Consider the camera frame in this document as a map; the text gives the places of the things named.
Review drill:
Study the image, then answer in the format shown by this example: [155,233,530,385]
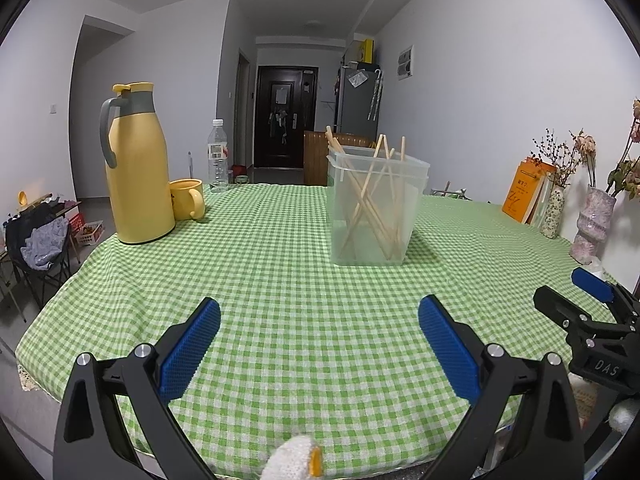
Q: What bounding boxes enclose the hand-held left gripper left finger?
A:
[53,297,222,480]

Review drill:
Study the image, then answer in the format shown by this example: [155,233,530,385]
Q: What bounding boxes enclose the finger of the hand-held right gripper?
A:
[532,285,601,333]
[571,267,640,318]

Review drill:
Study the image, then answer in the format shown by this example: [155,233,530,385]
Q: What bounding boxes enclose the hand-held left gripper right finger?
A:
[418,295,586,480]

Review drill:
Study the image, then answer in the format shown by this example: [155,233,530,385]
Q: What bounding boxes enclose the clear plastic container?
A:
[327,165,430,267]
[326,146,432,177]

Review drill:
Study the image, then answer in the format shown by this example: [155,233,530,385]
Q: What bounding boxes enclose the bundle of chopsticks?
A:
[325,125,407,261]

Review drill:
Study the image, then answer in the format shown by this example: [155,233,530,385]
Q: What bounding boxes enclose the person's right hand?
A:
[570,375,640,433]

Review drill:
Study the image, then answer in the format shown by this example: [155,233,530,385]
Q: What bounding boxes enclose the person's left hand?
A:
[260,435,323,480]

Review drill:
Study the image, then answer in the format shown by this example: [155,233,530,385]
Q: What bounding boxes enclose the pink ruffled vase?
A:
[570,186,617,265]

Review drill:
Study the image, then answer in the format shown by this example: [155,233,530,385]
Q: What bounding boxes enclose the speckled vase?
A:
[541,185,566,239]

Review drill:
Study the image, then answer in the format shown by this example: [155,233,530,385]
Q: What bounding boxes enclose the pale upright books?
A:
[530,170,556,231]

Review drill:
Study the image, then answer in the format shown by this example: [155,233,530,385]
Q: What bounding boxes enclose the orange book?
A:
[502,157,557,224]

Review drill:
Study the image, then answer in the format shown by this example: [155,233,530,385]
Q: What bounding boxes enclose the green checked tablecloth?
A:
[15,180,631,471]

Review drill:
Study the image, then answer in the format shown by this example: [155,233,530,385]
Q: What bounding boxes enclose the wilted roses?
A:
[606,99,640,201]

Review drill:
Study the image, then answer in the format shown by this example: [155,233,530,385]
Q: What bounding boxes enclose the dried flower branches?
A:
[531,129,598,188]

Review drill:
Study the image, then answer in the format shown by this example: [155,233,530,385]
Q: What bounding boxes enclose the yellow mug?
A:
[168,179,207,222]

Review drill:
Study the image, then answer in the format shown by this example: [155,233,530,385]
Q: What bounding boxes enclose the metal rack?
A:
[430,180,473,201]

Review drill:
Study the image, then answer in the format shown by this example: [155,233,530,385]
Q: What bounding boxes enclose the red basket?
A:
[67,214,106,246]

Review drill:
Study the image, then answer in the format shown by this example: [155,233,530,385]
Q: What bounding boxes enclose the chair with clothes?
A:
[0,200,83,321]

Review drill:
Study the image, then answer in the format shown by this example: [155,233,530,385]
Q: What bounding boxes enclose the yellow thermos jug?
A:
[99,81,177,247]

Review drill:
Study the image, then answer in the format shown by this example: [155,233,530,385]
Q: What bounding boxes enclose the dark clothes pile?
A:
[4,202,71,273]

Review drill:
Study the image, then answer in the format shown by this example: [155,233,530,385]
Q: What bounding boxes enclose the clear water bottle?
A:
[207,119,230,194]

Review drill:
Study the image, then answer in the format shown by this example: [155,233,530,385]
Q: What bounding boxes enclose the wooden chair back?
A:
[303,130,378,187]

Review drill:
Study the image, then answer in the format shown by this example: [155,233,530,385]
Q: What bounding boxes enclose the dark entrance door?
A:
[254,65,319,170]

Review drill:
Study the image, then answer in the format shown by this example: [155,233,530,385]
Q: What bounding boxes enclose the interior door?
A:
[235,50,251,161]

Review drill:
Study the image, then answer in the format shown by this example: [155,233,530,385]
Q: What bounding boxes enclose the grey fridge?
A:
[334,64,379,143]

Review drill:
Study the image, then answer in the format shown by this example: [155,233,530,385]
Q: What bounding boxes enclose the white folded umbrella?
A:
[367,69,385,122]

